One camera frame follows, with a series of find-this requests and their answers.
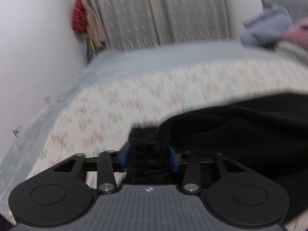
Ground black pants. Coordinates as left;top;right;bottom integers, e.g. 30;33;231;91
128;93;307;227

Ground floral white cloth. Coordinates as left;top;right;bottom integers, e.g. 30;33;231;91
7;57;308;231

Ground light blue bed sheet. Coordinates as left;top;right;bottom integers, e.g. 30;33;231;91
1;41;307;216

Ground pink hanging garment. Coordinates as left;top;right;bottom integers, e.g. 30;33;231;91
85;4;106;49

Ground grey patterned curtain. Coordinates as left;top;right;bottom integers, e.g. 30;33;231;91
86;0;231;51

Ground red hanging bag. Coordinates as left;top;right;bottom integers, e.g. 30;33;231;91
72;0;88;33

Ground blue grey blanket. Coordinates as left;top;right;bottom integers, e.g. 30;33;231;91
240;5;293;47

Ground grey headboard cushion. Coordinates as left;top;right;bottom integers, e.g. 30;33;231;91
261;0;308;23

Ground yellow stick by wall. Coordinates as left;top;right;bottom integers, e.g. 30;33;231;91
81;0;97;60

